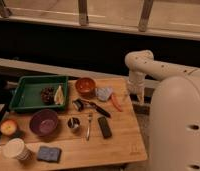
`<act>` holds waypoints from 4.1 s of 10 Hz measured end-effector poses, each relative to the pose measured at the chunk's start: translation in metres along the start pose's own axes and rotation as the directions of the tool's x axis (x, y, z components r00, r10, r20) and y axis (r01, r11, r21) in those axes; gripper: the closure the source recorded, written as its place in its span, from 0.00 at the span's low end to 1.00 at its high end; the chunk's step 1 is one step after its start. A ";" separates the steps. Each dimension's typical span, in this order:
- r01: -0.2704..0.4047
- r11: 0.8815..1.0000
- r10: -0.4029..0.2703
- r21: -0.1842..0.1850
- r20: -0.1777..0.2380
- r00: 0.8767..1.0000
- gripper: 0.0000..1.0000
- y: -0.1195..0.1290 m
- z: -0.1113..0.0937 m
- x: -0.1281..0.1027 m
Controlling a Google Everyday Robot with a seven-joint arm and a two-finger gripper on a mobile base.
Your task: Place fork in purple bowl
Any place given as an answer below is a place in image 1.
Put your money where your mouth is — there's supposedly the white paper cup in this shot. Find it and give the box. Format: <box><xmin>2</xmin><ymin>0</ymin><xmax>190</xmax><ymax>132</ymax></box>
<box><xmin>2</xmin><ymin>138</ymin><xmax>31</xmax><ymax>161</ymax></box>

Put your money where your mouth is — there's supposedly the orange carrot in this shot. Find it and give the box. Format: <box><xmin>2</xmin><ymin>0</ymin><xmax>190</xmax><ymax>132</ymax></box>
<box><xmin>111</xmin><ymin>93</ymin><xmax>123</xmax><ymax>112</ymax></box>

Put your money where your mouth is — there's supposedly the small metal cup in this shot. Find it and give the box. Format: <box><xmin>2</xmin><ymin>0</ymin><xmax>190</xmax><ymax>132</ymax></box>
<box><xmin>67</xmin><ymin>117</ymin><xmax>80</xmax><ymax>131</ymax></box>

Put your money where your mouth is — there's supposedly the green plastic tray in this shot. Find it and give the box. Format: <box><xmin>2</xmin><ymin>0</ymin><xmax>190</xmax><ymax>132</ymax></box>
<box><xmin>9</xmin><ymin>75</ymin><xmax>68</xmax><ymax>113</ymax></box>

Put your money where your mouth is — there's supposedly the purple bowl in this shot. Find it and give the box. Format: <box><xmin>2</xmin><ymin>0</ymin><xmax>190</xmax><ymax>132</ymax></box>
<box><xmin>29</xmin><ymin>109</ymin><xmax>58</xmax><ymax>136</ymax></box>

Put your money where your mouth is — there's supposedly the blue grey cloth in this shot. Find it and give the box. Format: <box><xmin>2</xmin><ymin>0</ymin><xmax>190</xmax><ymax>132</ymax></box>
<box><xmin>95</xmin><ymin>87</ymin><xmax>113</xmax><ymax>102</ymax></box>

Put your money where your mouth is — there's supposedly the wooden table board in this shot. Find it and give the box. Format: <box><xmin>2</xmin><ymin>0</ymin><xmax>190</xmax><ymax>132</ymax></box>
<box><xmin>0</xmin><ymin>78</ymin><xmax>147</xmax><ymax>171</ymax></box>

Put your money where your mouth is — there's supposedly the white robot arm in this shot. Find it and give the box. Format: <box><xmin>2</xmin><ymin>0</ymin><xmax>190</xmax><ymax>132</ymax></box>
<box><xmin>125</xmin><ymin>50</ymin><xmax>200</xmax><ymax>171</ymax></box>

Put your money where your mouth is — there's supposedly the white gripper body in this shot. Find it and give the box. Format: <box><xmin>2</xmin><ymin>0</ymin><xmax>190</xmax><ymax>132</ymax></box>
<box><xmin>127</xmin><ymin>79</ymin><xmax>145</xmax><ymax>103</ymax></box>

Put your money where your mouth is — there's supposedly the orange bowl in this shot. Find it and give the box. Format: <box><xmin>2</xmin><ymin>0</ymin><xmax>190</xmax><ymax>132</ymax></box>
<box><xmin>75</xmin><ymin>77</ymin><xmax>96</xmax><ymax>97</ymax></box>

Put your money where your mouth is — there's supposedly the blue sponge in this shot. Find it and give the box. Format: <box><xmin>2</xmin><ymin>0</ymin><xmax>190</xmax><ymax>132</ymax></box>
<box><xmin>37</xmin><ymin>146</ymin><xmax>62</xmax><ymax>162</ymax></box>

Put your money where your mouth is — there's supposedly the black handled knife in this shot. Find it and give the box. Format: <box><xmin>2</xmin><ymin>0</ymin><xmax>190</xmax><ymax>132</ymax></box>
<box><xmin>81</xmin><ymin>99</ymin><xmax>111</xmax><ymax>118</ymax></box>

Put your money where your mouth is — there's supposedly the black rectangular block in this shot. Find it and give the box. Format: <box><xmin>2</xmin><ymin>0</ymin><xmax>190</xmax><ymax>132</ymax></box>
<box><xmin>98</xmin><ymin>117</ymin><xmax>112</xmax><ymax>138</ymax></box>

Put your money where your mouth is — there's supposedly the silver metal fork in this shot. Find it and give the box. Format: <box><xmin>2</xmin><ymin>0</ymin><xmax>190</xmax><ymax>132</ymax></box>
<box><xmin>86</xmin><ymin>113</ymin><xmax>93</xmax><ymax>141</ymax></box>

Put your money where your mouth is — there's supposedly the dark pine cone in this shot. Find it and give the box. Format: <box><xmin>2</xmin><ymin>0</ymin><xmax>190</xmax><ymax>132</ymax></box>
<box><xmin>41</xmin><ymin>87</ymin><xmax>54</xmax><ymax>105</ymax></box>

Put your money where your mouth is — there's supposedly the red yellow apple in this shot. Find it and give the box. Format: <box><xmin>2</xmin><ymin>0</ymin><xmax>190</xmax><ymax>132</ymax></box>
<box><xmin>0</xmin><ymin>119</ymin><xmax>18</xmax><ymax>136</ymax></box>

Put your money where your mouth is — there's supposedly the black silver small can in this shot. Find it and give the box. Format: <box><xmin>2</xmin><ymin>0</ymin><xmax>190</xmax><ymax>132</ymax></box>
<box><xmin>72</xmin><ymin>99</ymin><xmax>84</xmax><ymax>111</ymax></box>

